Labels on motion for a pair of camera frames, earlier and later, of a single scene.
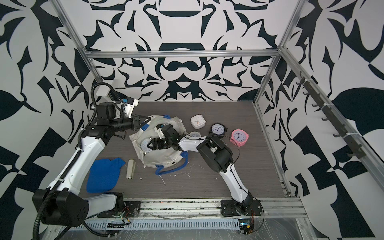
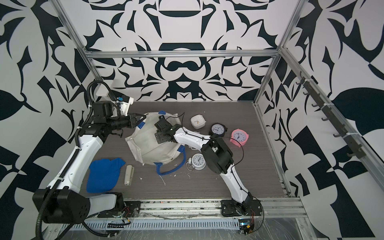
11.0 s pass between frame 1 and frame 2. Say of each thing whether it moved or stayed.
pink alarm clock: stayed
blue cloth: stayed
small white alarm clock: moved
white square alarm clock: stayed
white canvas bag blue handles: moved
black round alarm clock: stayed
